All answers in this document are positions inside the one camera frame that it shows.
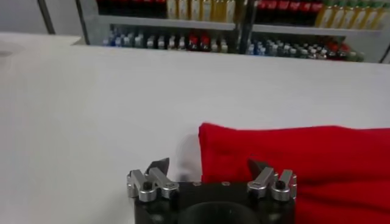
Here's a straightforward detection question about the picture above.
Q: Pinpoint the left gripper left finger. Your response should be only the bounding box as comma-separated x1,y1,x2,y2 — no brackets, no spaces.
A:
126,157,180,203

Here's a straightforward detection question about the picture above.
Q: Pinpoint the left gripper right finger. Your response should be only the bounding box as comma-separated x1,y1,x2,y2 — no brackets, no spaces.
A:
246,158,298,202

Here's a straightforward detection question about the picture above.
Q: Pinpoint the red T-shirt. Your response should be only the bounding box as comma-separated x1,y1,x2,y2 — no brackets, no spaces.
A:
197,122,390,224

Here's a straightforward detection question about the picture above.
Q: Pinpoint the red-cap cola bottle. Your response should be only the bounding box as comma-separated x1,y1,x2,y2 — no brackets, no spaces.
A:
131,0,144,17
277,0,289,26
267,0,278,25
338,42,352,61
97,0,110,16
187,32,200,52
297,0,309,27
154,0,167,18
143,0,155,18
119,0,132,16
257,0,269,24
287,0,299,26
108,0,121,16
326,41,339,61
307,0,318,27
199,33,211,52

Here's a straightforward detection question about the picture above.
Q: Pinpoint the dark metal wall pole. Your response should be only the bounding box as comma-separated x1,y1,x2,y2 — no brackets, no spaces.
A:
36,0,56,35

